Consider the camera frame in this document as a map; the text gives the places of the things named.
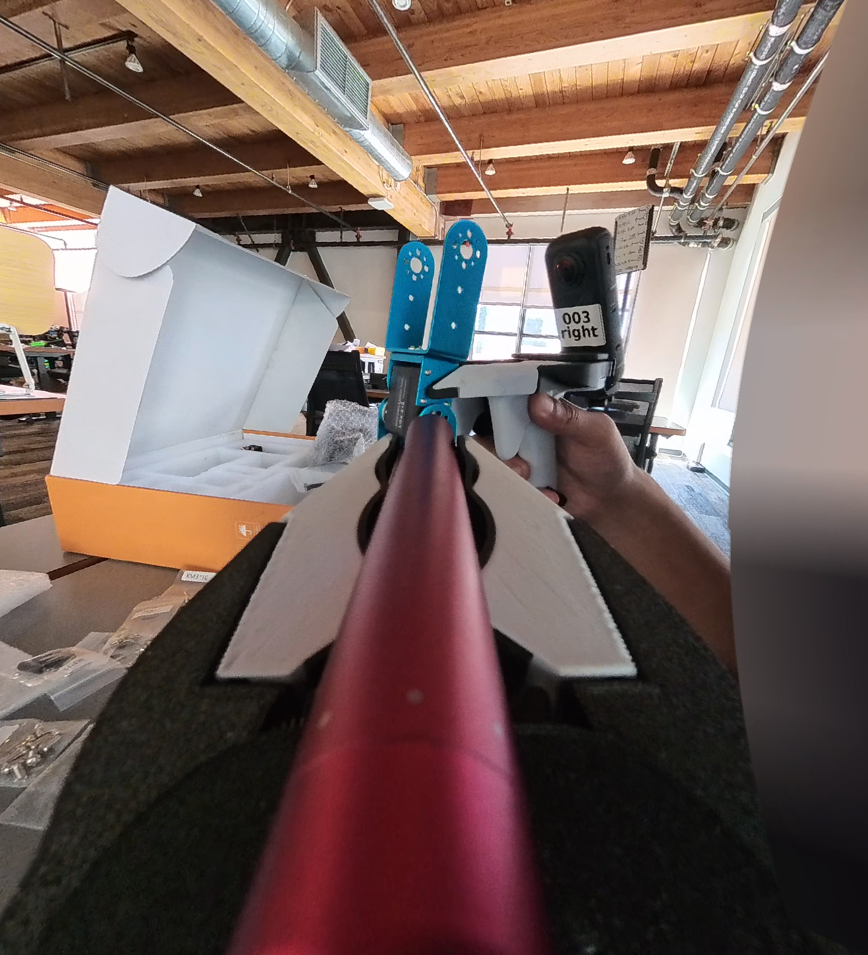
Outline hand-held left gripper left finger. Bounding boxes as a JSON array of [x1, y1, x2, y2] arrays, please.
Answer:
[[216, 436, 405, 681]]

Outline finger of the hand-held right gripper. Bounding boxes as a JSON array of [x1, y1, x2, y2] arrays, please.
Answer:
[[430, 362, 542, 400]]

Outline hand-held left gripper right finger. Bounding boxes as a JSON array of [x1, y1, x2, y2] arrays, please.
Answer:
[[452, 436, 638, 681]]

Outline blue toy robot arm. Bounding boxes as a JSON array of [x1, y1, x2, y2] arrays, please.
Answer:
[[378, 220, 490, 449]]

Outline red electric screwdriver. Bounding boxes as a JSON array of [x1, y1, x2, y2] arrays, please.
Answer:
[[228, 414, 554, 955]]

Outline person's right forearm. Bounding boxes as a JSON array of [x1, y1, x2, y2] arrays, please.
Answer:
[[568, 470, 738, 676]]

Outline person's right hand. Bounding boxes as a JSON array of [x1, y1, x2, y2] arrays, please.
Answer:
[[504, 391, 644, 523]]

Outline clear bag with white label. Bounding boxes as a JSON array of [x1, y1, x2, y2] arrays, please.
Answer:
[[113, 567, 214, 661]]

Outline hanging white note board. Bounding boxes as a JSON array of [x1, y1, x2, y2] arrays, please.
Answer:
[[613, 205, 656, 274]]

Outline bubble wrap bag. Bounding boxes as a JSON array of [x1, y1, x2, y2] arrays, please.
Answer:
[[313, 399, 381, 465]]

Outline clear bag of black parts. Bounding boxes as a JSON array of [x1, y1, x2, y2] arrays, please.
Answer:
[[1, 633, 132, 698]]

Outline orange and white cardboard box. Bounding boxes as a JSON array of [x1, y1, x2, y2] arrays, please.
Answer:
[[46, 187, 351, 572]]

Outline grey ceiling pipes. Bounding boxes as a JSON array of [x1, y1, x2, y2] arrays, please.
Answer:
[[669, 0, 847, 249]]

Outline clear bag of silver screws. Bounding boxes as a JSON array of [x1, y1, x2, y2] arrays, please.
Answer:
[[0, 720, 95, 788]]

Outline wooden edged office table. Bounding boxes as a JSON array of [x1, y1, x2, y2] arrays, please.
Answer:
[[0, 377, 67, 538]]

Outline silver ventilation duct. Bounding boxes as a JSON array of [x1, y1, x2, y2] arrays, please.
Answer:
[[210, 0, 414, 184]]

